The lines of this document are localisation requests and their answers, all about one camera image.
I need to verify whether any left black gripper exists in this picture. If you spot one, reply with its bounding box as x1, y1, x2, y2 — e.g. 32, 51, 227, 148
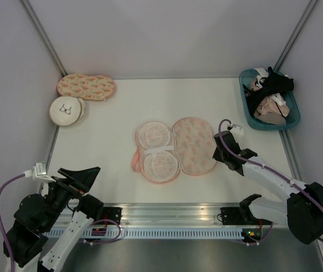
42, 166, 101, 230

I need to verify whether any floral mesh laundry bag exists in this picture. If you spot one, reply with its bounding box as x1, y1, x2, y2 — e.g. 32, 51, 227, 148
131, 117, 216, 184

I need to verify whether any black bra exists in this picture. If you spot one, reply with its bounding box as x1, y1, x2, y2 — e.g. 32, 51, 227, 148
243, 67, 294, 114

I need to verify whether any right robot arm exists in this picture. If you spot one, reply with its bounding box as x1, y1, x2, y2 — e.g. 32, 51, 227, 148
213, 130, 323, 245

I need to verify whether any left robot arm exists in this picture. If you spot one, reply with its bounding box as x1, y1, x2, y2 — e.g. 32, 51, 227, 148
0, 166, 104, 271

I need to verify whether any taupe bra in basket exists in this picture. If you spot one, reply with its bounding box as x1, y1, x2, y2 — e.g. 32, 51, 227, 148
254, 111, 286, 126

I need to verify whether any pink bra in basket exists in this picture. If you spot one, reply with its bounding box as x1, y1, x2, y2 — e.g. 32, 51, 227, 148
247, 76, 290, 118

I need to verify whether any round cream laundry bag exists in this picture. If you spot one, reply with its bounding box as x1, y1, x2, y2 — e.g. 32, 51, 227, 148
49, 96, 86, 126

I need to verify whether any white bra in basket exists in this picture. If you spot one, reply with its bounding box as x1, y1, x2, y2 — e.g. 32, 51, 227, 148
254, 67, 269, 88

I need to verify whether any teal plastic basket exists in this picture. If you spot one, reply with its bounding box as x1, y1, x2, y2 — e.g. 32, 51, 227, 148
239, 69, 300, 131

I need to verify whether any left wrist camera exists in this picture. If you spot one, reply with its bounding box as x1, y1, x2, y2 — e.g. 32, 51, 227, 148
23, 161, 54, 183

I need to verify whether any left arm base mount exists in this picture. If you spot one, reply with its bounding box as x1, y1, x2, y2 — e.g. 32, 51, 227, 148
96, 206, 122, 224

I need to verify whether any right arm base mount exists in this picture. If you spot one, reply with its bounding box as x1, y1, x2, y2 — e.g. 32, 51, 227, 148
216, 207, 257, 226

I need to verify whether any aluminium front rail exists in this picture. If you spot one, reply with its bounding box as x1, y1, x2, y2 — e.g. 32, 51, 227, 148
19, 202, 323, 227

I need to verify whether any white slotted cable duct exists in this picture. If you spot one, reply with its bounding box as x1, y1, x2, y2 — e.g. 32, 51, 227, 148
45, 228, 243, 239

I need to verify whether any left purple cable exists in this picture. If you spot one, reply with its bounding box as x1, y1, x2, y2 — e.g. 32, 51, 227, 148
0, 172, 122, 272

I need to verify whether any left aluminium frame post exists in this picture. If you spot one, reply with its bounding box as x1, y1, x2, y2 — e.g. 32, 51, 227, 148
19, 0, 67, 76

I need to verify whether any aluminium frame post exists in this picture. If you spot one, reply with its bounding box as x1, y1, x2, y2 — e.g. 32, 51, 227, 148
273, 0, 320, 71
19, 0, 67, 76

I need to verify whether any right aluminium frame post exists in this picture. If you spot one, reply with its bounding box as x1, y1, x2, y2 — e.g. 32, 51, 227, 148
273, 0, 320, 71

